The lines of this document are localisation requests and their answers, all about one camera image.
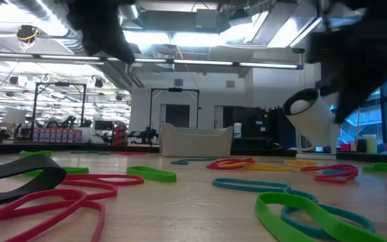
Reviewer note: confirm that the grey wall vent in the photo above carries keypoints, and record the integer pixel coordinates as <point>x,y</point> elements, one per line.
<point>230,84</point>
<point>178,82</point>

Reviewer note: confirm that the white desk lamp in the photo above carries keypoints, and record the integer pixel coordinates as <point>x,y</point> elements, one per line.
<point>309,124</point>

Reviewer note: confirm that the black ceiling spotlight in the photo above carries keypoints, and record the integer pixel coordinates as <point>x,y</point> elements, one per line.
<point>13,80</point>
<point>98,82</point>

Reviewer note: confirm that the small black object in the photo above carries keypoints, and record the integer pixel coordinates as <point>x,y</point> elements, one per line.
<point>361,145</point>

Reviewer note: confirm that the black aluminium table frame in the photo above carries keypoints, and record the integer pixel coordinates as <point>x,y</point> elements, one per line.
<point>79,148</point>

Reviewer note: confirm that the grey metal utility box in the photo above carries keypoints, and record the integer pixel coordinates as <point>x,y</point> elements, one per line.
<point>207,18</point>

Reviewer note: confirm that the yellow rubber band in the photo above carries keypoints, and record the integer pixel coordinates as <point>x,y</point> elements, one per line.
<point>270,168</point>
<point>301,163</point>

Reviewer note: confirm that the small black block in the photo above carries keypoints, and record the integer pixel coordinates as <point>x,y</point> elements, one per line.
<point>19,166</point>

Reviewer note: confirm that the black desk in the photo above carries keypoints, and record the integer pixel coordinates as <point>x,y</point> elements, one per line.
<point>371,157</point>

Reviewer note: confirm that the white plastic bin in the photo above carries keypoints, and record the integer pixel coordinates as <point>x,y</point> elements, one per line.
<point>197,141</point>

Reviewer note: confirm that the red stacked containers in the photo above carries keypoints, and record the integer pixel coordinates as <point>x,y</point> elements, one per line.
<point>121,134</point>

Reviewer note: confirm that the white cylindrical container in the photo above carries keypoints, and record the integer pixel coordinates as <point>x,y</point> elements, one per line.
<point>237,130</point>

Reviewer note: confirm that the black station robot arm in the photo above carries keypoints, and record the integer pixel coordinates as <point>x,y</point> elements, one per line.
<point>144,136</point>
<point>62,122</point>

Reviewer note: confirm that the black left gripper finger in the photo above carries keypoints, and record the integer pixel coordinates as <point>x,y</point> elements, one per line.
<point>121,47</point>
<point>92,40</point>

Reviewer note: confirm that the small black monitor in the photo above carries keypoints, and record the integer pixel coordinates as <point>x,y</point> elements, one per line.
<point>103,125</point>

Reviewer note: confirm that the silver round air duct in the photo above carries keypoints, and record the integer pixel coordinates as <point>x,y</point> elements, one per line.
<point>128,11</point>

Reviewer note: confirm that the pink cardboard boxes stack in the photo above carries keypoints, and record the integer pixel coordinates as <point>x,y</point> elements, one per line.
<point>57,135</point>

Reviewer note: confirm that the teal rubber band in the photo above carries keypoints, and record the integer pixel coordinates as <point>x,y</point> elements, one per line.
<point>89,152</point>
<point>302,195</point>
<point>331,172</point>
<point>180,162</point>

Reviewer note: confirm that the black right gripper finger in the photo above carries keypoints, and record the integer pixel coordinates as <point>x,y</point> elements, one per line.
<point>358,90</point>
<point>328,90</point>

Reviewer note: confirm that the small red object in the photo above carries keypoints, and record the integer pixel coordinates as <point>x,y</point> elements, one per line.
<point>345,147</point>

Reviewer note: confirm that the pale green cup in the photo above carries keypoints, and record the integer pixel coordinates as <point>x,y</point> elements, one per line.
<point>370,144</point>

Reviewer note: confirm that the black station frame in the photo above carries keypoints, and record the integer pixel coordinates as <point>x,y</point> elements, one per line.
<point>175,89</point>
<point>60,84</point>

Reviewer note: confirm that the black cabinet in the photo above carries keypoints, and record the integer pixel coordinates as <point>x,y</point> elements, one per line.
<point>247,127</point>

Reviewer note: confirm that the long black light fixture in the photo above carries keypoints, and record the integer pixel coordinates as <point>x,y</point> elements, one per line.
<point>200,62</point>

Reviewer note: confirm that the green rubber band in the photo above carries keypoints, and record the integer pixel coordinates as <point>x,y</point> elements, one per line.
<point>35,153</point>
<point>77,170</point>
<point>385,168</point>
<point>156,177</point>
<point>267,218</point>

